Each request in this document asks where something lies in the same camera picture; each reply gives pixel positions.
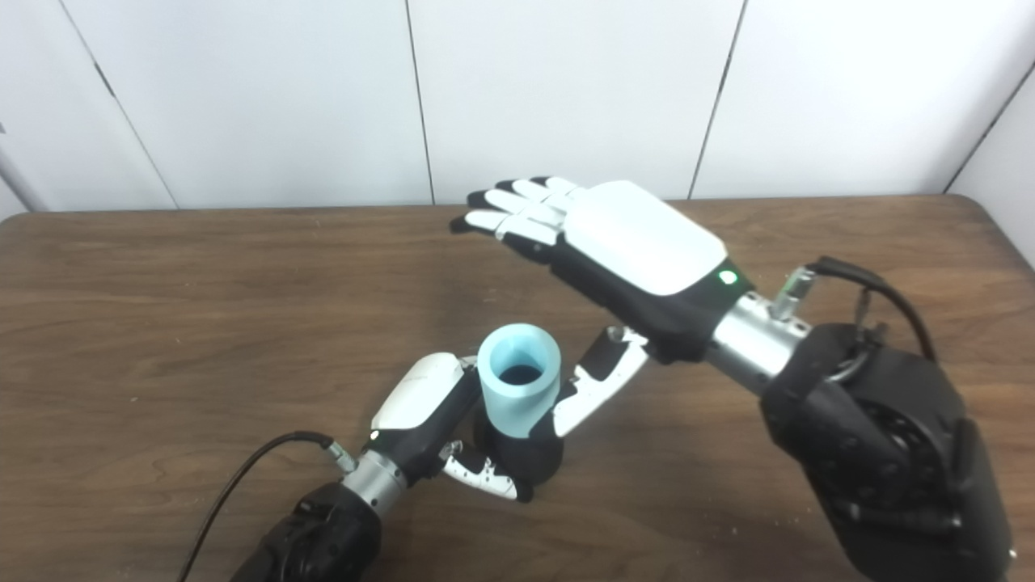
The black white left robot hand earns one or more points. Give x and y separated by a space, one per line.
420 396

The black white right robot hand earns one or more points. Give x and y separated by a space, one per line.
639 234

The light blue cup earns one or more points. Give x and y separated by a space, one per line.
513 408

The black flared nozzle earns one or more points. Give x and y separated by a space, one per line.
534 461

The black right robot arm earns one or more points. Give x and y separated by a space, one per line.
873 436

